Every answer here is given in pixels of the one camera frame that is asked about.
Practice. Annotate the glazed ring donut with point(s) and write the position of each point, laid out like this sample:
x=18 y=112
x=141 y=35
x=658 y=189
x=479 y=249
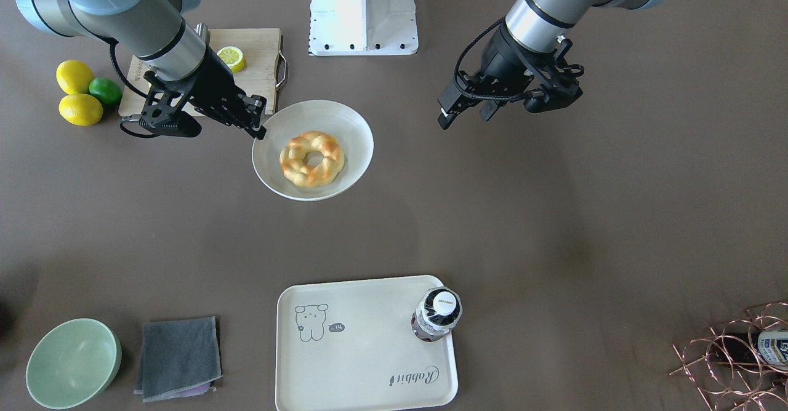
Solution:
x=312 y=159

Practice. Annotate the grey folded cloth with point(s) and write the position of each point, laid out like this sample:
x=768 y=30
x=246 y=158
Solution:
x=179 y=358

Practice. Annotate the dark tea bottle on tray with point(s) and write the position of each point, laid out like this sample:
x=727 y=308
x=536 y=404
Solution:
x=436 y=315

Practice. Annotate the wooden cutting board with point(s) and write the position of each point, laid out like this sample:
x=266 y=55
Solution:
x=262 y=52

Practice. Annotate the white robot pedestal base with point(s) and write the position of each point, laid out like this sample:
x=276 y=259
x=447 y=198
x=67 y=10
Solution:
x=363 y=28

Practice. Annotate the steel muddler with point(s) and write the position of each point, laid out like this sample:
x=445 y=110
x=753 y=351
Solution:
x=201 y=27

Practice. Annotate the green lime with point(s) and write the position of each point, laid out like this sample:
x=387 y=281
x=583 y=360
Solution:
x=105 y=91

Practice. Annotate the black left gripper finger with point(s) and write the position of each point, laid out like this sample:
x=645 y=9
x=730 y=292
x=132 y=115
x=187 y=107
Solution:
x=488 y=109
x=452 y=103

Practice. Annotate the yellow lemon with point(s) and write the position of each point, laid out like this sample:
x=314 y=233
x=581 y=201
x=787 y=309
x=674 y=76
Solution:
x=74 y=77
x=82 y=110

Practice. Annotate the cream rabbit tray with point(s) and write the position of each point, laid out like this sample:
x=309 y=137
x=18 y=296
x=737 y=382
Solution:
x=349 y=345

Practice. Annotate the white round plate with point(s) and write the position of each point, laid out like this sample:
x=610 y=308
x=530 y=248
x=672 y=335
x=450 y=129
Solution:
x=344 y=123

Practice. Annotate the green bowl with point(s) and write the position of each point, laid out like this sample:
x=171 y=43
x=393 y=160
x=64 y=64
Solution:
x=74 y=362

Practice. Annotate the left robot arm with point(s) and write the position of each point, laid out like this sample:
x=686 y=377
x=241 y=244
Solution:
x=535 y=24

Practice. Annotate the half lemon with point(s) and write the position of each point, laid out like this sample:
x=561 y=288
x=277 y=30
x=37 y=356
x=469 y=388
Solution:
x=233 y=57

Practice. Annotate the tea bottle in rack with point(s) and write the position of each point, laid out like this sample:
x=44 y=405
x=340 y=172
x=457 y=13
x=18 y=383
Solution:
x=753 y=350

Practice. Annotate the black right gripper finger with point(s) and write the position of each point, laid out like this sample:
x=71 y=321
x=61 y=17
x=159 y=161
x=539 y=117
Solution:
x=255 y=128
x=254 y=104

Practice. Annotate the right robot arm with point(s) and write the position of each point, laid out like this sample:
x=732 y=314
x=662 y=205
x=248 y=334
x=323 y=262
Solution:
x=182 y=68

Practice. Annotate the copper wire bottle rack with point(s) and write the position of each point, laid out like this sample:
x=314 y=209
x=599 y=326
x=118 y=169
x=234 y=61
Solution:
x=723 y=387

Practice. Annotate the upper yellow lemon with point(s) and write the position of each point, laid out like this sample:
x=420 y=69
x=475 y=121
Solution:
x=74 y=77

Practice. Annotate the lower yellow lemon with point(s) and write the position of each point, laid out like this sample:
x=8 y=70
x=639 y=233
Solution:
x=82 y=110

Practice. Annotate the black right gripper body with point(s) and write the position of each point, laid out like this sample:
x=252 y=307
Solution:
x=215 y=86

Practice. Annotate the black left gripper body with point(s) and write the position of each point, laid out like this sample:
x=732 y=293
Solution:
x=500 y=56

